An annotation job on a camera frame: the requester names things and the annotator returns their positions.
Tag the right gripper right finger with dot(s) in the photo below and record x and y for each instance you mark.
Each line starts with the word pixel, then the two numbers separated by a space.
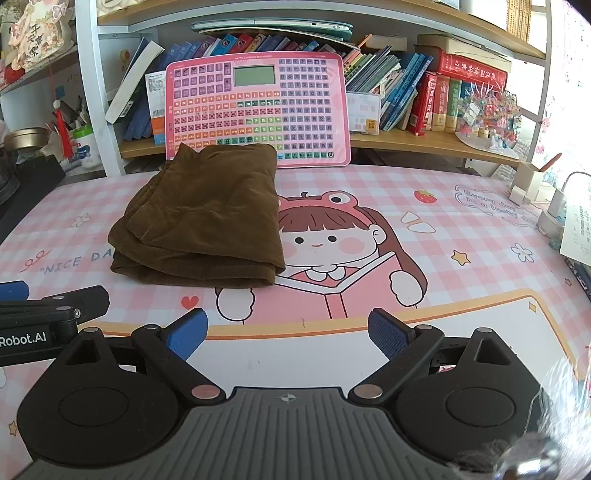
pixel 409 351

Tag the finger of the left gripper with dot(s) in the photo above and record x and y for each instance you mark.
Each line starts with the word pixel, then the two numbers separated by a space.
pixel 15 290

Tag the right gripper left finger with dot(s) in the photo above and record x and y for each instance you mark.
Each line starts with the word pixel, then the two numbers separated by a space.
pixel 166 352

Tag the brown cloth garment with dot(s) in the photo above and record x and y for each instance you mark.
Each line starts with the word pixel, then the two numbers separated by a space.
pixel 209 218

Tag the pink checked table mat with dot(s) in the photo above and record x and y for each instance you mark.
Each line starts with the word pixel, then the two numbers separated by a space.
pixel 430 247

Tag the brass bowl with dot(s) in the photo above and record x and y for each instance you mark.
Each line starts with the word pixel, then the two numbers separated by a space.
pixel 28 138

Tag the white green-lid jar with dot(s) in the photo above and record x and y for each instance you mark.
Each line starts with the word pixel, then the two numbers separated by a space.
pixel 86 147

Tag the white charger plug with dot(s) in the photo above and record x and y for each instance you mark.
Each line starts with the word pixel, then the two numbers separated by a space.
pixel 548 223

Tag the colourful candy bouquet ornament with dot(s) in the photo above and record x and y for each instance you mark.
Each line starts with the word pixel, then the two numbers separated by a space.
pixel 487 113

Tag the orange white small box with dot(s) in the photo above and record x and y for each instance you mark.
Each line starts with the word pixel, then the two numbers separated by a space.
pixel 155 86

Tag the lucky cat figurine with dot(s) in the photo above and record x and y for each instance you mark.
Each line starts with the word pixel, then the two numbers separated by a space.
pixel 42 31

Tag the pink keyboard learning toy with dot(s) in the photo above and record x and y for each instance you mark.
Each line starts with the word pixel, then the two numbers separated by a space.
pixel 294 101

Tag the white leaning book lower shelf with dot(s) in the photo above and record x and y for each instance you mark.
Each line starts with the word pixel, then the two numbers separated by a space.
pixel 124 97

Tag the red thick dictionary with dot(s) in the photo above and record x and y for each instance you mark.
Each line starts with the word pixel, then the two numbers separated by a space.
pixel 472 71

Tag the white wooden bookshelf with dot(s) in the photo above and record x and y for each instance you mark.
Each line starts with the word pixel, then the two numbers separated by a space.
pixel 395 99

